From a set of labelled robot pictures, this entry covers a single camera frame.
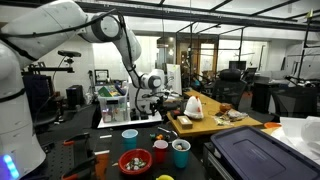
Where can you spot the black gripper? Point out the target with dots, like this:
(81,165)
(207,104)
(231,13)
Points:
(158,102)

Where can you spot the yellow orange toy figure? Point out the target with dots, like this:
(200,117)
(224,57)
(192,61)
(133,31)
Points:
(160,137)

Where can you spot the purple white-faced toy figure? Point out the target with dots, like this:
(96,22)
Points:
(179,146)

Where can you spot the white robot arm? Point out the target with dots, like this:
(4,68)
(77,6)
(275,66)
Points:
(40,23)

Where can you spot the teal plastic cup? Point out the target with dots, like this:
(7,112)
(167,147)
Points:
(129,141)
(181,158)

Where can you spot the red plastic cup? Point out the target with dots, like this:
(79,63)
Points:
(160,153)

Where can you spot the small black fixture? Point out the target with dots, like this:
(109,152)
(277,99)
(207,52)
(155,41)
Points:
(134,116)
(144,115)

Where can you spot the black box red label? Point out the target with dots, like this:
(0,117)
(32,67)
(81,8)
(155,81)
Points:
(175,115)

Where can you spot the black toy figure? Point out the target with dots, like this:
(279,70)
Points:
(167,137)

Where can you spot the small tan cardboard box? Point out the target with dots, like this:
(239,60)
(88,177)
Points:
(185,122)

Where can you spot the white hard hat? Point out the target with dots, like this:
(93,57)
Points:
(193,108)

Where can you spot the white platform board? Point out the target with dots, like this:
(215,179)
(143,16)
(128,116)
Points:
(116,124)

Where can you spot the clear plastic drawer unit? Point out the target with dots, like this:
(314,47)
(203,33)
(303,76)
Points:
(113,110)

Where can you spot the light wooden desk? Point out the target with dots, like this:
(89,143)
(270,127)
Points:
(208,125)

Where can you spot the wrapped candy pile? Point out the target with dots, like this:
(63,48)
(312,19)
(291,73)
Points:
(135,164)

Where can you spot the red plastic bowl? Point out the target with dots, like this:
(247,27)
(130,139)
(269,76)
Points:
(133,172)

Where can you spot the yellow toy banana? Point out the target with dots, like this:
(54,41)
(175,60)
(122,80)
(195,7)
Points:
(165,177)

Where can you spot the reddish brown ball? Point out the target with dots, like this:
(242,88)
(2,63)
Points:
(225,107)

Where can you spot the snack wrapper pile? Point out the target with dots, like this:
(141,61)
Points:
(230,115)

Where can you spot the black computer tower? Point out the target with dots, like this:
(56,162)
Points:
(74,96)

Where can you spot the black background monitor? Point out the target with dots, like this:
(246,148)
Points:
(237,65)

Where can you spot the black cabinet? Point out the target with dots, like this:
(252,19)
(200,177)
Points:
(263,96)

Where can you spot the dark blue bin lid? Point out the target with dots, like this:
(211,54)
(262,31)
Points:
(260,156)

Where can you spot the orange bowl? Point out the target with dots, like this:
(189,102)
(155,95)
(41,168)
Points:
(271,125)

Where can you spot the dark storage cabinet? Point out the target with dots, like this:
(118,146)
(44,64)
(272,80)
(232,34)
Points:
(36,93)

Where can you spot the white crumpled paper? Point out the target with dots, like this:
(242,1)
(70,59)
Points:
(300,133)

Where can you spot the black camera on stand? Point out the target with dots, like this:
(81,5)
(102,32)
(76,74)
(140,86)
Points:
(69,53)

